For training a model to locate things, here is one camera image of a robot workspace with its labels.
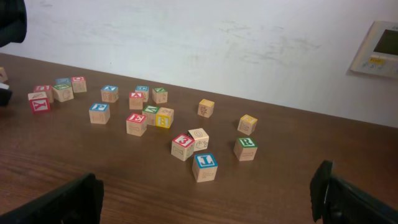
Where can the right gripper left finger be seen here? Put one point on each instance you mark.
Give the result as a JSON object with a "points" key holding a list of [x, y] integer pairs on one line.
{"points": [[79, 201]]}

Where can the yellow block upper middle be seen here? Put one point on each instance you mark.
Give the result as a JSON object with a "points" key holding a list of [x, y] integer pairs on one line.
{"points": [[206, 108]]}

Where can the green R block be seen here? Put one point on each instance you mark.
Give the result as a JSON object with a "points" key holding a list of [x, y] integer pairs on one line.
{"points": [[245, 149]]}

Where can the red Y block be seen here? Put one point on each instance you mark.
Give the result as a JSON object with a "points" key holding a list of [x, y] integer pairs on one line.
{"points": [[39, 102]]}

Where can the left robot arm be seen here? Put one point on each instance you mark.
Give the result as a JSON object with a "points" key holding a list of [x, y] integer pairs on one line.
{"points": [[13, 30]]}

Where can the blue P block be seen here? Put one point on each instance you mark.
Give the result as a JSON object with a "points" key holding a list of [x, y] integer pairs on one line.
{"points": [[99, 113]]}

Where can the green Z block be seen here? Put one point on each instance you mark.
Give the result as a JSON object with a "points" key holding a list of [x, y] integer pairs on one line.
{"points": [[62, 92]]}

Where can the yellow block upper right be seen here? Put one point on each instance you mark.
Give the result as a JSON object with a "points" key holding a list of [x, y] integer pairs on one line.
{"points": [[247, 124]]}

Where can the red Q block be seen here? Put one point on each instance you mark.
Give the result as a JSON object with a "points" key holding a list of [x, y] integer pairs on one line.
{"points": [[79, 84]]}

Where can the blue L block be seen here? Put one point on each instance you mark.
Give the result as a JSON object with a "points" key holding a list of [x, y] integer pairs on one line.
{"points": [[204, 167]]}

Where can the red 3 block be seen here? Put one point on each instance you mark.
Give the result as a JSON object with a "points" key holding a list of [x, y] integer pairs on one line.
{"points": [[182, 147]]}

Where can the blue D block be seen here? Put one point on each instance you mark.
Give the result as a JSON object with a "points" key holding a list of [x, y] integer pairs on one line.
{"points": [[66, 81]]}

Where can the red E block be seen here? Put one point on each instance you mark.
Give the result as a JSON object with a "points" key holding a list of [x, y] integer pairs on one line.
{"points": [[136, 124]]}

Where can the plain wood O block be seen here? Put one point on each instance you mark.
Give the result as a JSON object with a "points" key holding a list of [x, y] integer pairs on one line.
{"points": [[201, 138]]}

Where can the red U block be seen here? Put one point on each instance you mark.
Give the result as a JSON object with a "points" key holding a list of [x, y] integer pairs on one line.
{"points": [[47, 89]]}

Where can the red A block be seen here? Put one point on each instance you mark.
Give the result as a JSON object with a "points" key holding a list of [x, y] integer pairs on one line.
{"points": [[136, 100]]}

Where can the white wall control panel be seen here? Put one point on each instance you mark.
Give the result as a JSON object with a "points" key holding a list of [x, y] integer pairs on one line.
{"points": [[377, 54]]}

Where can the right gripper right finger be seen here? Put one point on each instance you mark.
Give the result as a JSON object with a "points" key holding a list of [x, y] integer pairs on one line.
{"points": [[335, 200]]}

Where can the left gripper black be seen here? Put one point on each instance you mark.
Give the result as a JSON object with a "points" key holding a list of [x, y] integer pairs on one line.
{"points": [[5, 94]]}

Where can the yellow 8 block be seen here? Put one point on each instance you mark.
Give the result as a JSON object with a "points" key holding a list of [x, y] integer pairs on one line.
{"points": [[164, 117]]}

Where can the green V block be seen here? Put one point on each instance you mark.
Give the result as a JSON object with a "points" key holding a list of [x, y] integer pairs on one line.
{"points": [[150, 112]]}

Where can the plain wood red-edged block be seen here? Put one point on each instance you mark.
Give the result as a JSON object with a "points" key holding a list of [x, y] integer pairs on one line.
{"points": [[3, 75]]}

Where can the blue X block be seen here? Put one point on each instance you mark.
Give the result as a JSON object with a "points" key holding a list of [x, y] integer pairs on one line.
{"points": [[109, 94]]}

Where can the blue H block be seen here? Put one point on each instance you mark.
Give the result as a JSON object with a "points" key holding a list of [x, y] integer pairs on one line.
{"points": [[144, 90]]}

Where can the green N block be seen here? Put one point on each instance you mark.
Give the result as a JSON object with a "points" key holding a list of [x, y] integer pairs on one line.
{"points": [[159, 95]]}

